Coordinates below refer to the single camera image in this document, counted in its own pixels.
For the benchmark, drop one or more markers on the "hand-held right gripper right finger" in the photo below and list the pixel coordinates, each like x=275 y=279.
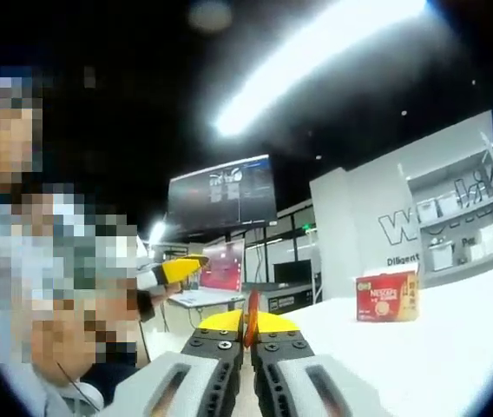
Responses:
x=281 y=347

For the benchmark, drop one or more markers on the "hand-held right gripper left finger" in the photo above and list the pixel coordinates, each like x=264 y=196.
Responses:
x=212 y=347

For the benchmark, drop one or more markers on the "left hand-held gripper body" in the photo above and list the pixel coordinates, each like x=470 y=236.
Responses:
x=143 y=249

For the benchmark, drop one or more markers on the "red coffee pouch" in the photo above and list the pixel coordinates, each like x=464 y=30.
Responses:
x=253 y=321

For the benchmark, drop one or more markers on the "red coffee box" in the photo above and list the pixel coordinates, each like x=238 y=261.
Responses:
x=381 y=299

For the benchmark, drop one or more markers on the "person's left hand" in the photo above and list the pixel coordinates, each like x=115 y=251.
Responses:
x=163 y=297

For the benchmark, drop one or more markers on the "white laptop red screen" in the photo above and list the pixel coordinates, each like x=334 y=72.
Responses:
x=222 y=269

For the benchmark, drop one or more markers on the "black equipment case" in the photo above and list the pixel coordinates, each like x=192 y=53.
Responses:
x=298 y=299

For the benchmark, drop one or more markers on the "dark standing screen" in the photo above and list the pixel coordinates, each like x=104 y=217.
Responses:
x=292 y=273

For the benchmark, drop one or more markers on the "person's grey shirt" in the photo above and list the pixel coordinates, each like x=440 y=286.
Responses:
x=55 y=399

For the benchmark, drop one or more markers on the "grey metal shelving rack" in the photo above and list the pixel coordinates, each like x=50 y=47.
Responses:
x=411 y=217

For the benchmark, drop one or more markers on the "metal storage shelf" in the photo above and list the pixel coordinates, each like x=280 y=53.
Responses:
x=446 y=204

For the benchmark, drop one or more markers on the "ceiling light strip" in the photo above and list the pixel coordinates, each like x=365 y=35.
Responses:
x=294 y=74

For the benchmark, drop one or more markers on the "black wall monitor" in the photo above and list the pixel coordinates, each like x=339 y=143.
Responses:
x=220 y=195

